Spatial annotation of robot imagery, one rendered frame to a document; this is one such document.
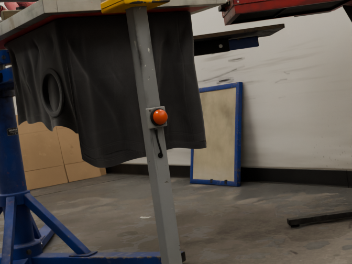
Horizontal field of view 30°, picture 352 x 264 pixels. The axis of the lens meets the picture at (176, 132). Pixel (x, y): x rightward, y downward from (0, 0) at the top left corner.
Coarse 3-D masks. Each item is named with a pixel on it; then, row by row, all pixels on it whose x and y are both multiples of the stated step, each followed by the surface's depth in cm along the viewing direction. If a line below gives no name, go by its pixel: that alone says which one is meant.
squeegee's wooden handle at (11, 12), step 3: (3, 12) 222; (6, 12) 223; (9, 12) 223; (12, 12) 224; (15, 12) 225; (3, 15) 222; (6, 15) 223; (9, 15) 223; (12, 15) 224; (3, 18) 223; (6, 18) 223
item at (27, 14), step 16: (48, 0) 169; (64, 0) 171; (80, 0) 174; (96, 0) 176; (176, 0) 189; (192, 0) 192; (208, 0) 195; (224, 0) 198; (16, 16) 186; (32, 16) 175; (48, 16) 175; (0, 32) 200; (16, 32) 199
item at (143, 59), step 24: (120, 0) 155; (144, 0) 157; (168, 0) 160; (144, 24) 162; (144, 48) 161; (144, 72) 161; (144, 96) 162; (144, 120) 163; (168, 168) 164; (168, 192) 164; (168, 216) 164; (168, 240) 164
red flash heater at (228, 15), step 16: (240, 0) 286; (256, 0) 287; (272, 0) 287; (288, 0) 288; (304, 0) 288; (320, 0) 288; (336, 0) 288; (224, 16) 326; (240, 16) 313; (256, 16) 323; (272, 16) 329; (288, 16) 330
